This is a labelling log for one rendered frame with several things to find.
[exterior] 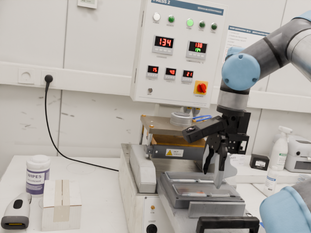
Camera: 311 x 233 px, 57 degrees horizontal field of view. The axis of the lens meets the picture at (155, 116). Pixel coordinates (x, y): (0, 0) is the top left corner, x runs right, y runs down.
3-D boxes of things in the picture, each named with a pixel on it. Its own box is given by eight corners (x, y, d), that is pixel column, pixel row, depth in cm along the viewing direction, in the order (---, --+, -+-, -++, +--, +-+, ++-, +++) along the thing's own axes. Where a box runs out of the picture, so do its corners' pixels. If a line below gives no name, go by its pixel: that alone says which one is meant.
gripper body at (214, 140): (245, 157, 75) (255, 113, 72) (215, 156, 73) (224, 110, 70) (232, 147, 82) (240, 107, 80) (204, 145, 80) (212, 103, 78)
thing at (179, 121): (135, 132, 119) (139, 101, 116) (204, 137, 126) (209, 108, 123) (146, 153, 96) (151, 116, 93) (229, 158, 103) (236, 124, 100)
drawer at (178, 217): (153, 187, 92) (157, 165, 90) (216, 189, 97) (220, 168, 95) (181, 251, 64) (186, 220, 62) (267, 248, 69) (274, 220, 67)
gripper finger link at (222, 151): (227, 171, 71) (228, 136, 72) (221, 171, 71) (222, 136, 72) (218, 170, 76) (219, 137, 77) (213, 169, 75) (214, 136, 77)
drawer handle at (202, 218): (195, 230, 66) (198, 215, 65) (253, 229, 69) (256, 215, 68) (198, 236, 64) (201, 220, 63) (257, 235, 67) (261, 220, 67)
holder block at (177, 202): (159, 179, 89) (160, 171, 89) (218, 181, 94) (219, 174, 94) (174, 208, 74) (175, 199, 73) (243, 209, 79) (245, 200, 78)
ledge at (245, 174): (172, 159, 169) (173, 152, 168) (288, 162, 194) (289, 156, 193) (191, 183, 142) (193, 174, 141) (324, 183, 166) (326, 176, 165)
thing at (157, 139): (146, 137, 113) (149, 114, 111) (197, 141, 118) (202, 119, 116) (155, 154, 97) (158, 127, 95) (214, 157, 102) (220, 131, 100)
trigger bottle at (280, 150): (265, 165, 168) (275, 125, 163) (274, 164, 172) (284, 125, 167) (277, 172, 161) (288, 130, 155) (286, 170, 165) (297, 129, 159)
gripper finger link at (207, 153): (219, 175, 84) (230, 151, 79) (201, 174, 83) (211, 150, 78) (216, 168, 87) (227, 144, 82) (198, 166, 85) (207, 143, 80)
